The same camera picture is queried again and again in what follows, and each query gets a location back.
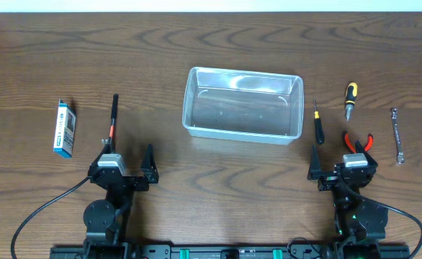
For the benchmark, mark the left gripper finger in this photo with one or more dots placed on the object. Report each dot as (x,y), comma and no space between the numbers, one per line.
(105,150)
(148,166)

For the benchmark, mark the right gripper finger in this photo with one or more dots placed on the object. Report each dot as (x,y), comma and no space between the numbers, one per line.
(360,149)
(314,171)

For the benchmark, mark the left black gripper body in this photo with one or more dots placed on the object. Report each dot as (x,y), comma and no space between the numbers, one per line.
(125,180)

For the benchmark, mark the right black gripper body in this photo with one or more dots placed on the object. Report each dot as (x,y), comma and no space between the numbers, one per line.
(340,178)

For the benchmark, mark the red handled pliers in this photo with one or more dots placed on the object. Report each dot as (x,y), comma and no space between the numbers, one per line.
(352,148)

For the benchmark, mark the small black orange hammer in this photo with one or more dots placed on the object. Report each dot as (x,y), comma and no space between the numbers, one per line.
(109,143)

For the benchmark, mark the thin black yellow screwdriver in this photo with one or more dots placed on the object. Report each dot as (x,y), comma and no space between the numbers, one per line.
(319,134)

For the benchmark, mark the silver wrench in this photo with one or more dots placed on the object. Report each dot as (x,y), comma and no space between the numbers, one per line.
(400,155)

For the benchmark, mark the blue white screwdriver box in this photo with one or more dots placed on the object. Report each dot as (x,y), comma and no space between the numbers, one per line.
(64,130)

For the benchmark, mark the stubby yellow black screwdriver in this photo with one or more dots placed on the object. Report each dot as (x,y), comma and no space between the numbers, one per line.
(350,95)

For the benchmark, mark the clear plastic container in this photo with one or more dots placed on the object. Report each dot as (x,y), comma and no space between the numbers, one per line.
(244,106)

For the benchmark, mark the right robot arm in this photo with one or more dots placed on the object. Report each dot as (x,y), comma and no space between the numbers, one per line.
(359,221)

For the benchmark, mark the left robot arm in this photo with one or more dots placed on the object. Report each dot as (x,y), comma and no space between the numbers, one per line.
(106,219)

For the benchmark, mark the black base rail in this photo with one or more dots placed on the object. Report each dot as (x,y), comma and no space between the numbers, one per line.
(298,250)

